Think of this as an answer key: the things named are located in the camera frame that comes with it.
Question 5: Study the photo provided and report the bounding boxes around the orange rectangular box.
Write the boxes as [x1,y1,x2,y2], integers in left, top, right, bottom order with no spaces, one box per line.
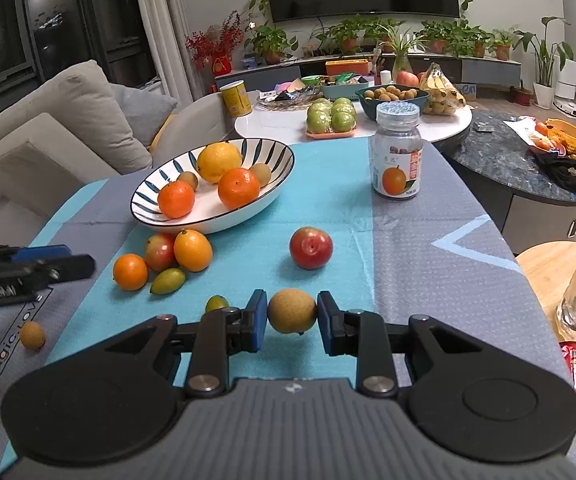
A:
[324,59,371,78]

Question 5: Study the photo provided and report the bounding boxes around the spider plant in glass vase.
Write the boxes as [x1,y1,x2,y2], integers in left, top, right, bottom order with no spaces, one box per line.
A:
[375,22,426,86]

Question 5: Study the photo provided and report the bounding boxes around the orange plastic basket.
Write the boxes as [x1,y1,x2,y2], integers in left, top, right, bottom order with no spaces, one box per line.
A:
[545,118,576,155]

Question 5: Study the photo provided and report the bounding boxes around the black cloth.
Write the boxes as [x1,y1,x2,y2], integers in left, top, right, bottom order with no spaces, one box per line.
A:
[533,151,576,198]

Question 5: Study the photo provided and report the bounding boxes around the teal snack basket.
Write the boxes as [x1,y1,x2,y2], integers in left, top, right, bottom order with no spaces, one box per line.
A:
[320,77,375,101]

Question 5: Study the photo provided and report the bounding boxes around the round wooden side table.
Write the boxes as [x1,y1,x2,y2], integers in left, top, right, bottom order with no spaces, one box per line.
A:
[515,241,576,361]

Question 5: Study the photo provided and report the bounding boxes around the grey cushion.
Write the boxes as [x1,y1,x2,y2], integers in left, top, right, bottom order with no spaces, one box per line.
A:
[110,82,179,151]

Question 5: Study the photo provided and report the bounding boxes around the large tangerine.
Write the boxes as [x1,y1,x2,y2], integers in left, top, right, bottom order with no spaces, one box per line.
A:
[157,180,196,219]
[217,167,261,210]

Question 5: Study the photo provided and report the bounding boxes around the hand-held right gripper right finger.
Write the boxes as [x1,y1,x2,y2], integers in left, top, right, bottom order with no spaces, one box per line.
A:
[317,290,514,398]

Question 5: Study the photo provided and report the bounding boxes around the jar with orange label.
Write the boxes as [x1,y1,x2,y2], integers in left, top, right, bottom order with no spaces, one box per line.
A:
[372,101,424,200]

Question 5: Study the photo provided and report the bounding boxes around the dark blue bowl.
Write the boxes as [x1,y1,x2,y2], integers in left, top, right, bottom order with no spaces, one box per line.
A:
[355,85,429,122]

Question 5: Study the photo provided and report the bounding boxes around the pile of longans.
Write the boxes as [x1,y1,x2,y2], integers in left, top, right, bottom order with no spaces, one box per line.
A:
[363,86,419,102]

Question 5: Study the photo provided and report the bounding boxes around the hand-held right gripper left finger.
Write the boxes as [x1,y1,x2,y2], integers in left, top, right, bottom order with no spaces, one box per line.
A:
[68,289,269,396]

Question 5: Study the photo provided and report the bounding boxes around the small tangerine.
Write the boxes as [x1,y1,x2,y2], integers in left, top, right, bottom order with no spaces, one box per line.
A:
[173,229,214,273]
[113,253,149,292]

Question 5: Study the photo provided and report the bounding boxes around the red berry branches in vase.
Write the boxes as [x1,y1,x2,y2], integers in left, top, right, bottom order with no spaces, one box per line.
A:
[185,10,246,75]

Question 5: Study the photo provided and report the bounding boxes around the white robot vacuum dock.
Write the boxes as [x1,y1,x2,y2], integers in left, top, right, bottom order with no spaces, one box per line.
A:
[552,60,576,118]

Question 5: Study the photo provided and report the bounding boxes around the potted green plant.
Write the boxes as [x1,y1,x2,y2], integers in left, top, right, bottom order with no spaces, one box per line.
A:
[490,27,519,62]
[460,25,494,58]
[245,24,299,66]
[365,19,404,53]
[315,17,369,56]
[420,20,461,56]

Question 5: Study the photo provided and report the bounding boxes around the large green kumquat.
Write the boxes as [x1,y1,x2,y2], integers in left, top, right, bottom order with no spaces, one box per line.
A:
[149,267,187,296]

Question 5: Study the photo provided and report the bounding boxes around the glass snack tray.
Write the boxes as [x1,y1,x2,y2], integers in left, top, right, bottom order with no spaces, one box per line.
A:
[258,82,321,108]

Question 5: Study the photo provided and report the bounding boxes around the small red yellow plum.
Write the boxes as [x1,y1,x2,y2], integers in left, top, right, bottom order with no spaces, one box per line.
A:
[144,232,178,273]

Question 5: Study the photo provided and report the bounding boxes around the dark marble round table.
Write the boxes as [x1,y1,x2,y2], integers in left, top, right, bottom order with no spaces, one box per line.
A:
[435,107,576,256]

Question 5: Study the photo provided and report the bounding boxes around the striped white ceramic bowl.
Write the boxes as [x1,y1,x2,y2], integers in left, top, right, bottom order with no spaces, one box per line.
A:
[129,137,296,235]

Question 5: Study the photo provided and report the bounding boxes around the yellow tin can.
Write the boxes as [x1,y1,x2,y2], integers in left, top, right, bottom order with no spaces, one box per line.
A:
[219,80,253,120]

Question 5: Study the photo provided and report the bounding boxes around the blue grey printed tablecloth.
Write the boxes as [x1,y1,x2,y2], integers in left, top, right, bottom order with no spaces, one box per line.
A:
[0,137,576,480]

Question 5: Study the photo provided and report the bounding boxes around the beige sofa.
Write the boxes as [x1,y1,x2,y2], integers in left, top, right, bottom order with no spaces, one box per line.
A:
[0,60,239,221]

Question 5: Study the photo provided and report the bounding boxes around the white curtain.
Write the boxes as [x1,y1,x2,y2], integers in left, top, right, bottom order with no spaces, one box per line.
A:
[130,0,194,106]

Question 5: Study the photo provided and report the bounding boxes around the tray of green apples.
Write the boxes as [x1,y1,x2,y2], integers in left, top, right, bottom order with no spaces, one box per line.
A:
[305,97,359,140]

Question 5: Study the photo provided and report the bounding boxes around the large yellow orange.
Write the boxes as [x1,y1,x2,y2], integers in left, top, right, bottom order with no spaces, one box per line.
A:
[196,142,244,184]

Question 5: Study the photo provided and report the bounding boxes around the tall plant in white pot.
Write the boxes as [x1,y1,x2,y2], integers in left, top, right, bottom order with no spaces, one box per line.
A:
[513,16,574,109]

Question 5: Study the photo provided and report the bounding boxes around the round white table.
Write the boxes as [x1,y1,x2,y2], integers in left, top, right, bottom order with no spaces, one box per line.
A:
[233,90,473,153]

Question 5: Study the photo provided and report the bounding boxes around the dark window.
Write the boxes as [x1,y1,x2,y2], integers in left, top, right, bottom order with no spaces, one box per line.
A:
[0,0,164,201]

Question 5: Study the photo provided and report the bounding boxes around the bunch of bananas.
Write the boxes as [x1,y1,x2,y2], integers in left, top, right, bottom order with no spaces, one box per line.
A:
[418,62,468,117]

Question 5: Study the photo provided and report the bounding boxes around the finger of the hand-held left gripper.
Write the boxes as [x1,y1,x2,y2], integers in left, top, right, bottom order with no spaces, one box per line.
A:
[10,243,73,265]
[28,253,97,289]

